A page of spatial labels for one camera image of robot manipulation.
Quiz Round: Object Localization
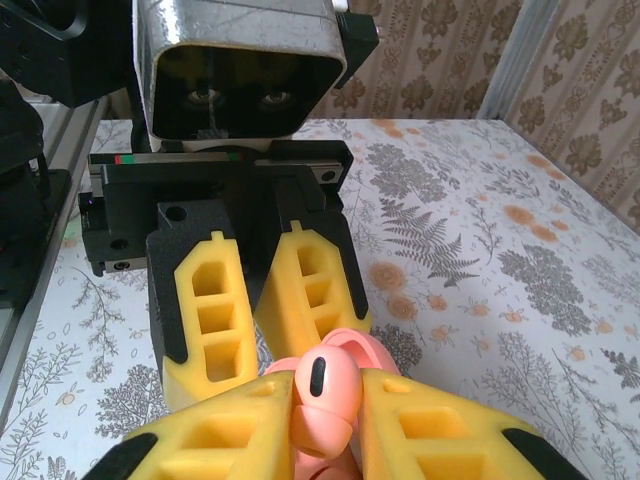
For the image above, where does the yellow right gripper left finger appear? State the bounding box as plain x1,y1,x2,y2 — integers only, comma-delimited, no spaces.
89,372,297,480

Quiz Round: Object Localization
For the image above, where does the aluminium front beam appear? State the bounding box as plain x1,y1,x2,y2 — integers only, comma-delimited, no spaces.
0,97,110,426

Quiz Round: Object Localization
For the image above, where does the pink wireless earbud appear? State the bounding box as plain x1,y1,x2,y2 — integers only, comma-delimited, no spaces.
291,344,364,457

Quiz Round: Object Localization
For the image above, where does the pink earbud charging case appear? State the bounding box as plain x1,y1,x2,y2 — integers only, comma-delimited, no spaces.
263,327,404,480

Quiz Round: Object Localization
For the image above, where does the aluminium corner post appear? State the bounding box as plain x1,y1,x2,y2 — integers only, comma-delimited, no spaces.
478,0,557,121

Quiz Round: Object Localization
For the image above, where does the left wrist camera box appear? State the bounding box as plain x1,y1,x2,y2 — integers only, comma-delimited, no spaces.
130,0,380,152

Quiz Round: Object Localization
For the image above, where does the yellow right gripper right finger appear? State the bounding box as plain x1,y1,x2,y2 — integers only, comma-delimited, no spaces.
358,369,592,480

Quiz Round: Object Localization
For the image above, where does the floral printed tablecloth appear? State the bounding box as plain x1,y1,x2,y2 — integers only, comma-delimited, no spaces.
0,117,640,480

